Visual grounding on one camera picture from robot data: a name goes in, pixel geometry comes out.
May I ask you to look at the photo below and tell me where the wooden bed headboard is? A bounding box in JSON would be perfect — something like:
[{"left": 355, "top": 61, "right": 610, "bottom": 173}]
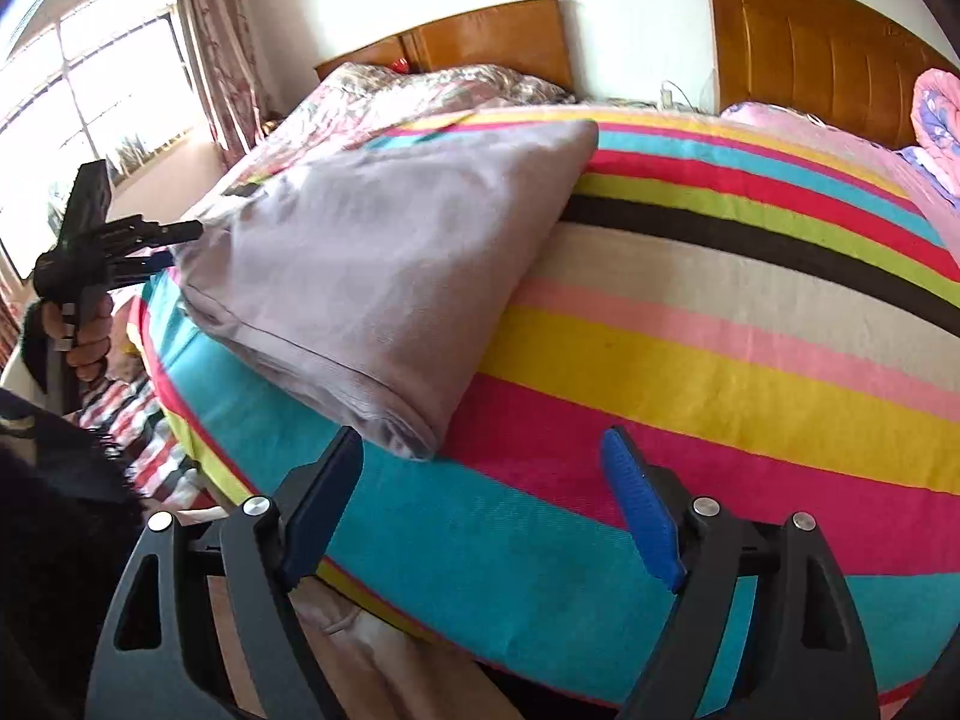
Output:
[{"left": 315, "top": 0, "right": 575, "bottom": 95}]

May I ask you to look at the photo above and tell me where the lilac knit sweater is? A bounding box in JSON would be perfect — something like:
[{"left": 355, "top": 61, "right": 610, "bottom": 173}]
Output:
[{"left": 172, "top": 118, "right": 599, "bottom": 462}]

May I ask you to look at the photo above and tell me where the red plaid bed sheet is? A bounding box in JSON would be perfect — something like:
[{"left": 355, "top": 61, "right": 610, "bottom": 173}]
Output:
[{"left": 75, "top": 371, "right": 222, "bottom": 522}]

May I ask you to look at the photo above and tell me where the person's dark clothing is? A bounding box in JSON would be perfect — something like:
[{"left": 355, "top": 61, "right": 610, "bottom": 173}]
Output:
[{"left": 0, "top": 386, "right": 151, "bottom": 720}]

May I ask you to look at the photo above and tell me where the rainbow striped blanket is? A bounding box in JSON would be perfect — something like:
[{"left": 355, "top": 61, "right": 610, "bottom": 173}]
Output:
[{"left": 135, "top": 105, "right": 960, "bottom": 713}]

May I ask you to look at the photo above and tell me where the patterned red curtain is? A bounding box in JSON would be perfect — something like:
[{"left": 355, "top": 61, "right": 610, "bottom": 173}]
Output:
[{"left": 165, "top": 0, "right": 275, "bottom": 166}]

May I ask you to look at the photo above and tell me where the white charger cable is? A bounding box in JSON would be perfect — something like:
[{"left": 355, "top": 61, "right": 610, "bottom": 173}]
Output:
[{"left": 658, "top": 71, "right": 717, "bottom": 110}]

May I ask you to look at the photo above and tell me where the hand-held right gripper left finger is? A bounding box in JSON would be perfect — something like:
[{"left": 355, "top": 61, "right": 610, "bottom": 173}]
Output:
[{"left": 86, "top": 426, "right": 366, "bottom": 720}]

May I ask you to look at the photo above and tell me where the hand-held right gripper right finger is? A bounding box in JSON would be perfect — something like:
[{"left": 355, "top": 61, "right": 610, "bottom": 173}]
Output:
[{"left": 600, "top": 426, "right": 882, "bottom": 720}]

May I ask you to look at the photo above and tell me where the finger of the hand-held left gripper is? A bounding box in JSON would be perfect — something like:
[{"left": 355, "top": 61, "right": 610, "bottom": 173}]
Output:
[
  {"left": 120, "top": 251, "right": 175, "bottom": 282},
  {"left": 139, "top": 219, "right": 205, "bottom": 245}
]

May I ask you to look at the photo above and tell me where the wooden panelled headboard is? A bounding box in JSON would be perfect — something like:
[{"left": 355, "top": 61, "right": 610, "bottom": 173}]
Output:
[{"left": 705, "top": 0, "right": 960, "bottom": 151}]

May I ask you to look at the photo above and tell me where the pink printed bed sheet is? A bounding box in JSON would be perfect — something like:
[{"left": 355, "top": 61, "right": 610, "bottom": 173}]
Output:
[{"left": 720, "top": 101, "right": 927, "bottom": 170}]

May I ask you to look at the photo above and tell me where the bright window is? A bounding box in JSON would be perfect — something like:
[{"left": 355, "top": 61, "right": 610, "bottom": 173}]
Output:
[{"left": 0, "top": 0, "right": 197, "bottom": 278}]

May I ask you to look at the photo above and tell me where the pink rolled quilt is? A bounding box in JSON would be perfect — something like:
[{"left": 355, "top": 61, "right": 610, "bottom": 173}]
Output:
[{"left": 910, "top": 67, "right": 960, "bottom": 203}]

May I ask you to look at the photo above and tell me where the person's left hand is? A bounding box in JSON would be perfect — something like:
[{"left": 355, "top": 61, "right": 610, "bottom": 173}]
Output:
[{"left": 43, "top": 292, "right": 115, "bottom": 383}]

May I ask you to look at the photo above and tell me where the pink floral quilt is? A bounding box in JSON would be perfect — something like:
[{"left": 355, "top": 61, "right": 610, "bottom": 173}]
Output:
[{"left": 225, "top": 64, "right": 578, "bottom": 192}]

